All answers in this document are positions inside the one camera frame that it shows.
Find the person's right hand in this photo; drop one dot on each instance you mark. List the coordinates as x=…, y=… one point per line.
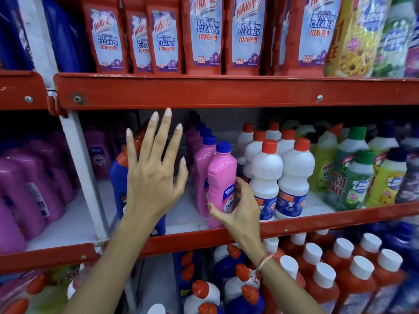
x=244, y=219

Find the person's left hand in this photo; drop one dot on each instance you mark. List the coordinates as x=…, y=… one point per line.
x=149, y=186

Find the person's right thumb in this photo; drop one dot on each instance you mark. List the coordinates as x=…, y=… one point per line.
x=217, y=212

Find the person's left middle finger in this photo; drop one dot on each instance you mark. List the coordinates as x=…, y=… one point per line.
x=163, y=134

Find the person's left thumb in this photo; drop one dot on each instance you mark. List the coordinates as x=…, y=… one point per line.
x=182, y=174

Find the person's left little finger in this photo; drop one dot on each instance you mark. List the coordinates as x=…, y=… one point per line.
x=132, y=150

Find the pink cleaner bottle blue cap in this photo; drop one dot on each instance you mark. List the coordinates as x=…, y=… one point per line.
x=221, y=176

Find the person's right forearm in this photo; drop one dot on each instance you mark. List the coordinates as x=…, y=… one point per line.
x=288, y=291

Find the person's left forearm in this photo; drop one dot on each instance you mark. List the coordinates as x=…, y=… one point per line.
x=108, y=271

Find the row of pink bottles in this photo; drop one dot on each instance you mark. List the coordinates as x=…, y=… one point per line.
x=201, y=160

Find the blue bottle orange cap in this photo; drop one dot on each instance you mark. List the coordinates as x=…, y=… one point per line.
x=118, y=179

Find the white shelf board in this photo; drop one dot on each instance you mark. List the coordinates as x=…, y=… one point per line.
x=185, y=215
x=75, y=222

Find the magenta bottle dark label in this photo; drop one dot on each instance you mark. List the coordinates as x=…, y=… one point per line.
x=97, y=153

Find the white metal shelf upright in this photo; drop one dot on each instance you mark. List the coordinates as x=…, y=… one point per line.
x=83, y=166

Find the group of blue orange-capped bottles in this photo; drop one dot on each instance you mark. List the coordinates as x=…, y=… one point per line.
x=229, y=281

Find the red metal shelf beam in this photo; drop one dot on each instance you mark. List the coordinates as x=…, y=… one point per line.
x=327, y=222
x=229, y=93
x=42, y=258
x=19, y=91

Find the group of white red-capped bottles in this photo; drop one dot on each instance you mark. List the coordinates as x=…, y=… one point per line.
x=294, y=173

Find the row of red refill pouches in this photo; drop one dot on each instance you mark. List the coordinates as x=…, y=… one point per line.
x=206, y=32

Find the group of purple-pink bottles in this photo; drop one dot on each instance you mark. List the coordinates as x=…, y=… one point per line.
x=29, y=192

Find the white bottle cap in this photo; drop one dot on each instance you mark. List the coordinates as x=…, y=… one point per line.
x=156, y=309

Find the lime green bottle red cap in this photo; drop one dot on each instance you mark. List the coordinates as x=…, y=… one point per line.
x=324, y=163

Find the blue refill pouch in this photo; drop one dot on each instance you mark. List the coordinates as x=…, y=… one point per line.
x=64, y=35
x=13, y=32

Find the group of red white-capped bottles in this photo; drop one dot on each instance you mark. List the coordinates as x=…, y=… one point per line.
x=340, y=277

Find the yellow bottle dark blue cap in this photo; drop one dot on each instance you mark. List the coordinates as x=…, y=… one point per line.
x=381, y=142
x=388, y=183

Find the light green bottle orange cap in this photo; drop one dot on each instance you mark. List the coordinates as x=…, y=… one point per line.
x=42, y=300

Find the cluster of dark blue bottles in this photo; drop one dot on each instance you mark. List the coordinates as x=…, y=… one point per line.
x=406, y=238

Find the purple bottle dark cap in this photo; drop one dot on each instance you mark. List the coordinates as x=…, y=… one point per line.
x=409, y=183

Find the yellow floral cleaner bottle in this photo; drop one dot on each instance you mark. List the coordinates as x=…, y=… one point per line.
x=355, y=39

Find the green white cleaner bottle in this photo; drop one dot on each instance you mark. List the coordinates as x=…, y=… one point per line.
x=394, y=39

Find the purple floral cleaner bottle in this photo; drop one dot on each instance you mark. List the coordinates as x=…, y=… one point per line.
x=412, y=52

